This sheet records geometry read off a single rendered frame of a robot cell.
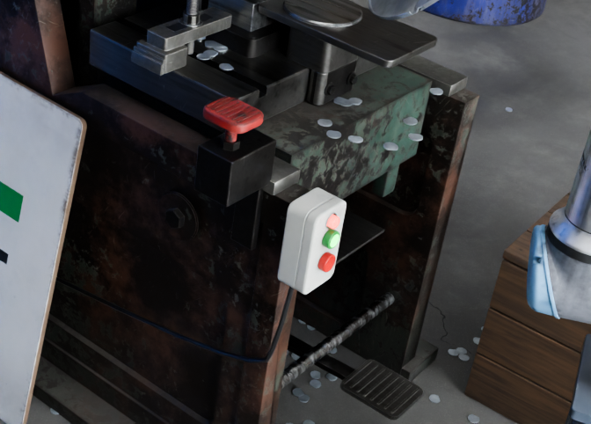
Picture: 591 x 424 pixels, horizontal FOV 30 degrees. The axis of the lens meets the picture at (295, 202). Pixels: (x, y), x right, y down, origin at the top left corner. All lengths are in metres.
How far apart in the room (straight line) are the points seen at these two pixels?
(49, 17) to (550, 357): 1.07
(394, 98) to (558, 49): 2.11
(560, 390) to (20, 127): 1.07
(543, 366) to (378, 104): 0.63
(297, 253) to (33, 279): 0.54
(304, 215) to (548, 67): 2.30
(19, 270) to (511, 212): 1.38
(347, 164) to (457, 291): 0.82
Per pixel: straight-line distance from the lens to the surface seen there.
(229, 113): 1.43
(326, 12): 1.71
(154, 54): 1.64
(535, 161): 3.11
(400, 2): 1.59
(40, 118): 1.82
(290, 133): 1.65
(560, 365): 2.09
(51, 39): 1.80
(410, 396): 1.95
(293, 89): 1.70
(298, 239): 1.52
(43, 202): 1.84
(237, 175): 1.45
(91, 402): 2.05
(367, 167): 1.81
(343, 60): 1.73
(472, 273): 2.58
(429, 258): 2.06
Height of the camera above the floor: 1.43
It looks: 32 degrees down
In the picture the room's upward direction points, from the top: 9 degrees clockwise
